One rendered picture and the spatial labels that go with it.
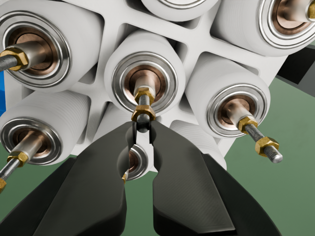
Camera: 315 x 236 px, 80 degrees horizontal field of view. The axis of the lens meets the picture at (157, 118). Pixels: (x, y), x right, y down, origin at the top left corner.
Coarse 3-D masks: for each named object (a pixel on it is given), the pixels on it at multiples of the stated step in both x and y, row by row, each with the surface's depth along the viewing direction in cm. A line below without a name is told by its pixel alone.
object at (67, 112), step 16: (32, 96) 26; (48, 96) 26; (64, 96) 28; (80, 96) 31; (16, 112) 23; (32, 112) 23; (48, 112) 24; (64, 112) 26; (80, 112) 29; (0, 128) 24; (64, 128) 25; (80, 128) 29; (64, 144) 25
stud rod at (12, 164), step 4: (12, 160) 21; (16, 160) 21; (8, 164) 20; (12, 164) 21; (16, 164) 21; (4, 168) 20; (8, 168) 20; (12, 168) 20; (0, 172) 19; (4, 172) 20; (8, 172) 20; (12, 172) 20; (0, 176) 19; (4, 176) 19; (8, 176) 20; (4, 180) 19
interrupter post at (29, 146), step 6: (24, 138) 24; (30, 138) 24; (36, 138) 24; (18, 144) 23; (24, 144) 23; (30, 144) 23; (36, 144) 24; (12, 150) 22; (18, 150) 22; (24, 150) 22; (30, 150) 23; (36, 150) 24; (30, 156) 22
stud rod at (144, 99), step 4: (140, 96) 18; (144, 96) 17; (148, 96) 18; (140, 100) 17; (144, 100) 17; (148, 100) 17; (140, 104) 16; (144, 104) 16; (148, 104) 16; (140, 116) 14; (144, 116) 14; (148, 116) 15; (140, 120) 14; (144, 120) 14; (148, 120) 14; (140, 124) 14; (144, 124) 14; (148, 124) 14; (140, 128) 14; (144, 128) 14; (148, 128) 14; (140, 132) 14; (144, 132) 14
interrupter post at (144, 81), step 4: (144, 76) 21; (148, 76) 21; (140, 80) 20; (144, 80) 20; (148, 80) 20; (152, 80) 21; (136, 84) 20; (140, 84) 19; (144, 84) 19; (148, 84) 19; (152, 84) 20; (136, 88) 19; (152, 88) 19; (136, 92) 19; (152, 92) 19
